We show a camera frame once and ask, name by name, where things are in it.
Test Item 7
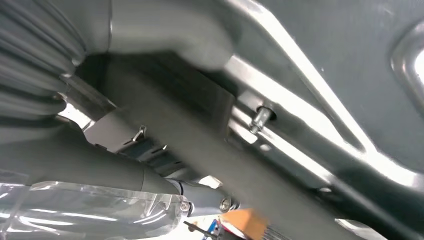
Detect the silver threaded stud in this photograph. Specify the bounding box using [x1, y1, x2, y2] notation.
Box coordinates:
[248, 105, 276, 135]

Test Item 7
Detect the grey ribbed flexible hose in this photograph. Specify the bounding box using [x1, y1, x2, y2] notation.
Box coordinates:
[261, 224, 294, 240]

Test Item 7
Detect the stamped silver metal panel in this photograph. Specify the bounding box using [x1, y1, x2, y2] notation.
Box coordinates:
[57, 0, 424, 240]

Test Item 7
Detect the brown cardboard box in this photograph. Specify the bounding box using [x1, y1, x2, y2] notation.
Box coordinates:
[216, 207, 271, 240]

